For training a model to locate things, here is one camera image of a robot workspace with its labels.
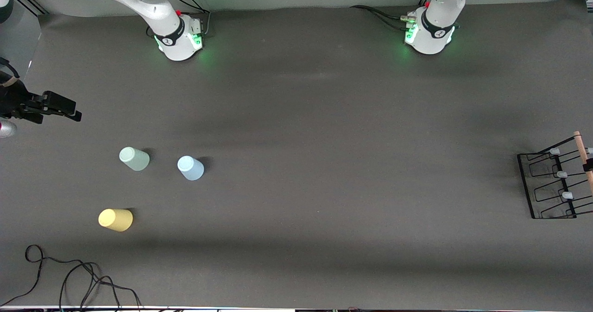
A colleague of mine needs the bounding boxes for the black right arm base cables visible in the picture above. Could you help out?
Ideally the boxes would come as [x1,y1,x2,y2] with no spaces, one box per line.
[147,0,211,38]

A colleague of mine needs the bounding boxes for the pale green plastic cup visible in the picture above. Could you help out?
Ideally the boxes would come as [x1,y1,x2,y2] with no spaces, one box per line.
[119,146,151,172]

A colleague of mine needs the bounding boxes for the black wire cup holder rack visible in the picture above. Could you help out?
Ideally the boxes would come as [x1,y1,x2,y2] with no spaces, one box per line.
[517,131,593,219]

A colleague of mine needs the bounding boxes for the black left arm base cables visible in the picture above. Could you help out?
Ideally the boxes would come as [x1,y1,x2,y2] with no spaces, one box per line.
[350,0,434,31]

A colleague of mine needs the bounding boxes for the yellow plastic cup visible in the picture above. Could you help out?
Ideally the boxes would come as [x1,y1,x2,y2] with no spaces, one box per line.
[98,208,134,232]

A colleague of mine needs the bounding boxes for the dark grey table mat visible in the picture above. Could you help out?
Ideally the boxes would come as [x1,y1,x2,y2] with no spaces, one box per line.
[0,0,593,309]

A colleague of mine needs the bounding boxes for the thin black loose cable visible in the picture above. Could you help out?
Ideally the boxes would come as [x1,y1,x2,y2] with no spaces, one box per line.
[0,244,144,309]

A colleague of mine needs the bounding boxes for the black arm base cables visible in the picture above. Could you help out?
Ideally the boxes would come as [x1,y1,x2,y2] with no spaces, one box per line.
[147,0,211,38]
[350,0,434,31]

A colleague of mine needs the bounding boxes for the pale blue plastic cup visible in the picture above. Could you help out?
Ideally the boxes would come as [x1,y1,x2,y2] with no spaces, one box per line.
[177,155,205,181]

